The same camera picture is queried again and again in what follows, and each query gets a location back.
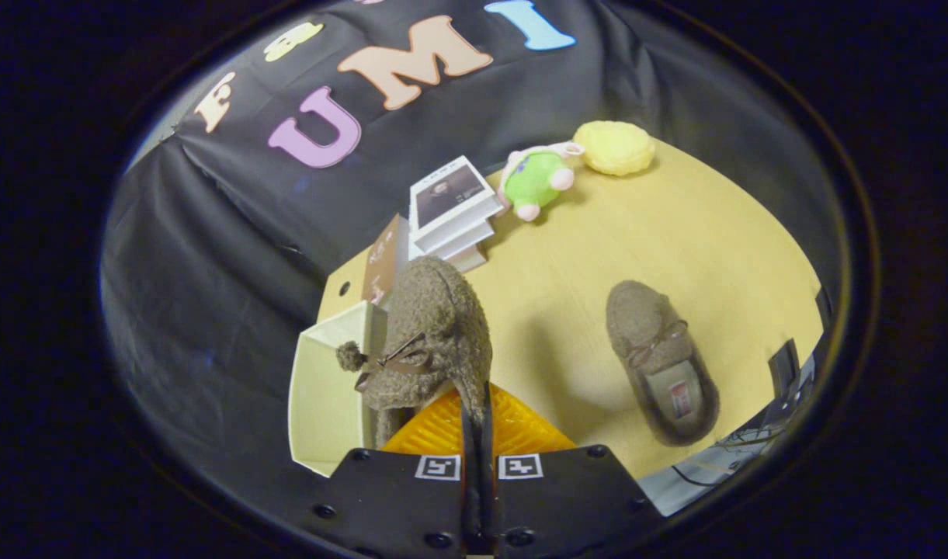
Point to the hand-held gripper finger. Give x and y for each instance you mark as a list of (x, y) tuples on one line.
[(470, 481), (487, 481)]

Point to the brown fuzzy shoe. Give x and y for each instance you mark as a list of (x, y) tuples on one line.
[(648, 326), (435, 326)]

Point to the grey cream storage box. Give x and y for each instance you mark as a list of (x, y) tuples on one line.
[(326, 396)]

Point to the brown printed book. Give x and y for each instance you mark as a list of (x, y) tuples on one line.
[(384, 264)]

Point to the white book with portrait cover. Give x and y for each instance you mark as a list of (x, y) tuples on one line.
[(452, 198)]

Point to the green plush toy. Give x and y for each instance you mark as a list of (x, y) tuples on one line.
[(537, 180)]

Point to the black backdrop cloth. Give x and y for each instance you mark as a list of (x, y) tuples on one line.
[(210, 256)]

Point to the yellow round plush cushion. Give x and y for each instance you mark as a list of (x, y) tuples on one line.
[(613, 147)]

